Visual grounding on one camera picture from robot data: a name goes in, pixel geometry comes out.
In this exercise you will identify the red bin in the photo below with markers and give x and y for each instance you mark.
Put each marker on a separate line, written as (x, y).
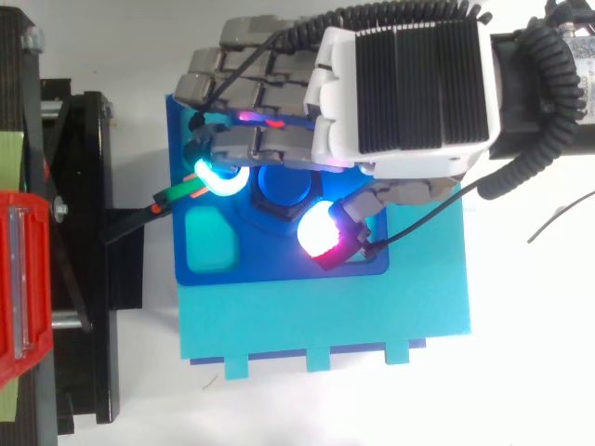
(32, 279)

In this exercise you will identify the black-and-orange clip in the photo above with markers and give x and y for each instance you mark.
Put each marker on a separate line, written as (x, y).
(179, 192)

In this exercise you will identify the blue bolt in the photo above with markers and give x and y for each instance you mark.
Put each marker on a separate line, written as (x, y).
(284, 183)

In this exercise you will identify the dark blue base plate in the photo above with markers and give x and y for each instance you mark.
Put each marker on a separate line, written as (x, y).
(274, 357)

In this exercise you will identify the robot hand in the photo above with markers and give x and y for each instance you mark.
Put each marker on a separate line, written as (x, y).
(418, 93)

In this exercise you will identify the turquoise plate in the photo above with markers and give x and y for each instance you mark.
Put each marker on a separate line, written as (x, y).
(325, 316)

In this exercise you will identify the black stand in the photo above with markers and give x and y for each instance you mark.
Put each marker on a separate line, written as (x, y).
(93, 186)

